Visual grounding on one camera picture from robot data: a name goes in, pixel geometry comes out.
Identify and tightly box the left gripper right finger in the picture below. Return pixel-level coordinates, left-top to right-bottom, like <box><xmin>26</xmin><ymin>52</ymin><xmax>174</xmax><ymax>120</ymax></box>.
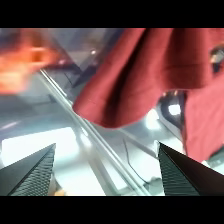
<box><xmin>157</xmin><ymin>141</ymin><xmax>224</xmax><ymax>197</ymax></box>

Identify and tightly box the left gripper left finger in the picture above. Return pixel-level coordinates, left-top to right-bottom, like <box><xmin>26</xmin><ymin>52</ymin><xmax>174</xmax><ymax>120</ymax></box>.
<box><xmin>0</xmin><ymin>143</ymin><xmax>57</xmax><ymax>197</ymax></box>

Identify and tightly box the red T-shirt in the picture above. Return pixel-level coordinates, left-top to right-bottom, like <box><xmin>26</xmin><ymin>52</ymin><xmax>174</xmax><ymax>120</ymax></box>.
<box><xmin>72</xmin><ymin>27</ymin><xmax>224</xmax><ymax>164</ymax></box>

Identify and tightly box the silver frame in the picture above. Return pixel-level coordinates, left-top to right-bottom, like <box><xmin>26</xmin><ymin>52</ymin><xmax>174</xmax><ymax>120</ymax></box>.
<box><xmin>37</xmin><ymin>69</ymin><xmax>158</xmax><ymax>197</ymax></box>

